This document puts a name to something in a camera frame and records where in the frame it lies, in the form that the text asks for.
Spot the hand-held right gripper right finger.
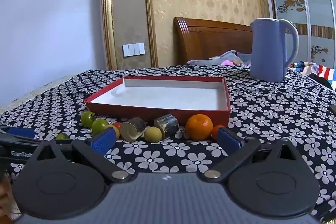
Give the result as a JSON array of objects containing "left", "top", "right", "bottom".
[{"left": 203, "top": 127, "right": 307, "bottom": 183}]

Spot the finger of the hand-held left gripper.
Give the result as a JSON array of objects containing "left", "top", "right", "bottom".
[{"left": 0, "top": 126, "right": 73, "bottom": 148}]

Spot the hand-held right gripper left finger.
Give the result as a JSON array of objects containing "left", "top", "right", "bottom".
[{"left": 26, "top": 127, "right": 132, "bottom": 183}]

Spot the green tomato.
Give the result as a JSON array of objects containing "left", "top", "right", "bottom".
[
  {"left": 91, "top": 118, "right": 109, "bottom": 135},
  {"left": 80, "top": 111, "right": 96, "bottom": 128}
]

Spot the yellow fruit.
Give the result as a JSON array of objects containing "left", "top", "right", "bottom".
[{"left": 108, "top": 124, "right": 121, "bottom": 140}]

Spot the small orange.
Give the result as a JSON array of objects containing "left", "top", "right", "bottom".
[{"left": 211, "top": 125, "right": 226, "bottom": 140}]

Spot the metallic cylinder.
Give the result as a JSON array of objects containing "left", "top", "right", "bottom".
[{"left": 119, "top": 117, "right": 146, "bottom": 143}]

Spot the large orange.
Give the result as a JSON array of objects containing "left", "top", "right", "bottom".
[{"left": 185, "top": 114, "right": 214, "bottom": 141}]

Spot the red cardboard box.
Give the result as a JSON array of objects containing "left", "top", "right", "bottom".
[{"left": 83, "top": 76, "right": 231, "bottom": 127}]

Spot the grey metallic object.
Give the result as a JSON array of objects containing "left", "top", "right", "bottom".
[{"left": 154, "top": 114, "right": 179, "bottom": 139}]

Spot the black floral tablecloth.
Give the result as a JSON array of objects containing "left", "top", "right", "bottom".
[{"left": 0, "top": 65, "right": 336, "bottom": 222}]

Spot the grey pillow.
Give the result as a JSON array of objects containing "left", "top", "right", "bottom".
[{"left": 187, "top": 50, "right": 252, "bottom": 66}]

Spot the blue electric kettle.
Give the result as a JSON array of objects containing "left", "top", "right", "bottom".
[{"left": 249, "top": 18, "right": 300, "bottom": 83}]

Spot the wooden bed headboard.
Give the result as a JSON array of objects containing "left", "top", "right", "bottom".
[{"left": 173, "top": 17, "right": 254, "bottom": 66}]

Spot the dark cloth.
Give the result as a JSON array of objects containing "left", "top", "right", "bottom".
[{"left": 310, "top": 73, "right": 334, "bottom": 90}]

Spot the striped cloth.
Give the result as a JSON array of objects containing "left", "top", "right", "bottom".
[{"left": 290, "top": 61, "right": 336, "bottom": 83}]

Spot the wardrobe with patterned glass doors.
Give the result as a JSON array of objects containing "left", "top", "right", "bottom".
[{"left": 265, "top": 0, "right": 336, "bottom": 67}]

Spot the white wall switch panel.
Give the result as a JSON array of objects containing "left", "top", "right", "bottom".
[{"left": 122, "top": 42, "right": 146, "bottom": 57}]

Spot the gold wall frame moulding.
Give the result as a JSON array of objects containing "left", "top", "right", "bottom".
[{"left": 101, "top": 0, "right": 271, "bottom": 71}]

